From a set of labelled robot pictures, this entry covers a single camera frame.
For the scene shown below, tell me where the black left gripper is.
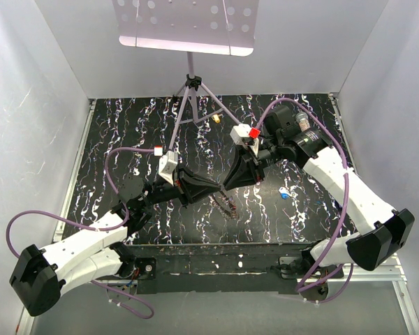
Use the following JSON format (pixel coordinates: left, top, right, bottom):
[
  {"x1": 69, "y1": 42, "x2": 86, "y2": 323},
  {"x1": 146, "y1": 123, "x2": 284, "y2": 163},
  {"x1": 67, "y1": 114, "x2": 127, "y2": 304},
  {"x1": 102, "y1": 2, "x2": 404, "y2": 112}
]
[{"x1": 140, "y1": 163, "x2": 221, "y2": 209}]

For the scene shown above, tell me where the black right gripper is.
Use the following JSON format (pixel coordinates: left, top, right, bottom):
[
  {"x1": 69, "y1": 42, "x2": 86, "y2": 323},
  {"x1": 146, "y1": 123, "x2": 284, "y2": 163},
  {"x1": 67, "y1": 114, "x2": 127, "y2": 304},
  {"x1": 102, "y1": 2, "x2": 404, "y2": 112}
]
[{"x1": 221, "y1": 136, "x2": 283, "y2": 191}]

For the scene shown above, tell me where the red key tag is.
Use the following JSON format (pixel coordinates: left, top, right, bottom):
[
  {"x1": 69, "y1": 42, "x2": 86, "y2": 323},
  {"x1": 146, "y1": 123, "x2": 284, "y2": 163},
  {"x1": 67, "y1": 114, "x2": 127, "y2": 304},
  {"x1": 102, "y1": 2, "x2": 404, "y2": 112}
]
[{"x1": 210, "y1": 191, "x2": 238, "y2": 220}]

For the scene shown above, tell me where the blue key tag with key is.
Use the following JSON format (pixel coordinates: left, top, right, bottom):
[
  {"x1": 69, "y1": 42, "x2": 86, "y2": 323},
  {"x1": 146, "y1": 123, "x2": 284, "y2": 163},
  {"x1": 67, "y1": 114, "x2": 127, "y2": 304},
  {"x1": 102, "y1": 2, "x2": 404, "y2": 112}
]
[{"x1": 279, "y1": 187, "x2": 290, "y2": 199}]

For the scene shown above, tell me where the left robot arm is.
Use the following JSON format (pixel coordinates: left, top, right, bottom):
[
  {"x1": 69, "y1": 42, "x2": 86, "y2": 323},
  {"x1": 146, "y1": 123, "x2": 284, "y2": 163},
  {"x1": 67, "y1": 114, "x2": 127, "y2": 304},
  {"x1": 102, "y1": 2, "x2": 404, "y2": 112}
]
[{"x1": 10, "y1": 167, "x2": 221, "y2": 317}]

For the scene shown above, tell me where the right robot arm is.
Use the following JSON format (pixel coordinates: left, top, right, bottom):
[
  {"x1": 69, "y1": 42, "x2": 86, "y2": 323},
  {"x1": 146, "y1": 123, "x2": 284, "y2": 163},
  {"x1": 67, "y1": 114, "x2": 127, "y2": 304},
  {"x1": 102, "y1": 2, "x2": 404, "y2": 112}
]
[{"x1": 223, "y1": 105, "x2": 415, "y2": 278}]

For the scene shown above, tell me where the yellow key tag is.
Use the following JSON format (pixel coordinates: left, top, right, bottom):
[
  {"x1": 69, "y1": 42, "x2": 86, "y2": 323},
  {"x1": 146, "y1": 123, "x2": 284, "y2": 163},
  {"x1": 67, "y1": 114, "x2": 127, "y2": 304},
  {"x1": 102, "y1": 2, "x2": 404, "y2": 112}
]
[{"x1": 212, "y1": 114, "x2": 221, "y2": 124}]

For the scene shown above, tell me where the sprinkles filled tube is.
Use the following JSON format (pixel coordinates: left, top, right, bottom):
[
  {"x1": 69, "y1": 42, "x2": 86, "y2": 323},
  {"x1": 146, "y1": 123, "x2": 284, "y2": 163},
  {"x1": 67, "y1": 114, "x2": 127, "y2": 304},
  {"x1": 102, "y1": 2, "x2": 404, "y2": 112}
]
[{"x1": 295, "y1": 112, "x2": 311, "y2": 132}]

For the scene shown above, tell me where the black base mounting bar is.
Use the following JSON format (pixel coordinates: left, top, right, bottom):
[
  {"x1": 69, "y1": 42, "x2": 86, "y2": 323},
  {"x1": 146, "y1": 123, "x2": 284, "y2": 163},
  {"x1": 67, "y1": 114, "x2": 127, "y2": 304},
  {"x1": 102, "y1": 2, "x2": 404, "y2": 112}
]
[{"x1": 127, "y1": 242, "x2": 309, "y2": 295}]

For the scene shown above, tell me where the lilac music stand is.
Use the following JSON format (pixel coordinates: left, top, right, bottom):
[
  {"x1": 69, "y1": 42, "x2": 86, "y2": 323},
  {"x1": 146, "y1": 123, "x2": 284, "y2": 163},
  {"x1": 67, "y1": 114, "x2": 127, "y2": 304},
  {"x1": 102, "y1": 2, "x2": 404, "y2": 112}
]
[{"x1": 112, "y1": 0, "x2": 260, "y2": 162}]

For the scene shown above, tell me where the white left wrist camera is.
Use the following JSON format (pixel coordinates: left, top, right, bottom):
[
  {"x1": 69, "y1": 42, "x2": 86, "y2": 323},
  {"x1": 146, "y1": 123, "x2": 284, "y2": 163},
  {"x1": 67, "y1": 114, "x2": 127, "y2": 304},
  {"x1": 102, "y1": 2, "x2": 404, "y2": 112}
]
[{"x1": 154, "y1": 147, "x2": 178, "y2": 185}]

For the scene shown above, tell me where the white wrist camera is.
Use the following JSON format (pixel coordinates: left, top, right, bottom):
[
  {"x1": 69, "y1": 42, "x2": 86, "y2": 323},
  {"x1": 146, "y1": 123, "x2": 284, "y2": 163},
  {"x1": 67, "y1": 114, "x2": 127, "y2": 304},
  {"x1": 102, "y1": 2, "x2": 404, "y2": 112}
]
[
  {"x1": 230, "y1": 124, "x2": 260, "y2": 156},
  {"x1": 154, "y1": 147, "x2": 178, "y2": 185}
]

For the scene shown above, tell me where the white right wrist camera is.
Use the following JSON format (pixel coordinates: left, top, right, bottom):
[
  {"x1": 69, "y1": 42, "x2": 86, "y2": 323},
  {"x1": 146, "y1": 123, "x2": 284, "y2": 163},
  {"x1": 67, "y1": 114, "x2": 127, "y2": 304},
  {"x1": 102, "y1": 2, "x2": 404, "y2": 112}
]
[{"x1": 230, "y1": 124, "x2": 260, "y2": 156}]

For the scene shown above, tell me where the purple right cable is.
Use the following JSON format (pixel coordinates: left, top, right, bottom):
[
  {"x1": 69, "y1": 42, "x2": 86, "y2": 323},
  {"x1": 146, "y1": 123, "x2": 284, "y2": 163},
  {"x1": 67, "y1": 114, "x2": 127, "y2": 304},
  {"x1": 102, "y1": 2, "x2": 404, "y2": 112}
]
[{"x1": 256, "y1": 97, "x2": 354, "y2": 303}]

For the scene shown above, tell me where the aluminium frame rail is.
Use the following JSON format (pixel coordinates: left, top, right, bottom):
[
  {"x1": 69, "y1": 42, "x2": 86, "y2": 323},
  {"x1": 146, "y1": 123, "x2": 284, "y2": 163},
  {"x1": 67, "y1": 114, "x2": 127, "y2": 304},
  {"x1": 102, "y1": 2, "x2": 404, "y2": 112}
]
[{"x1": 15, "y1": 99, "x2": 98, "y2": 332}]

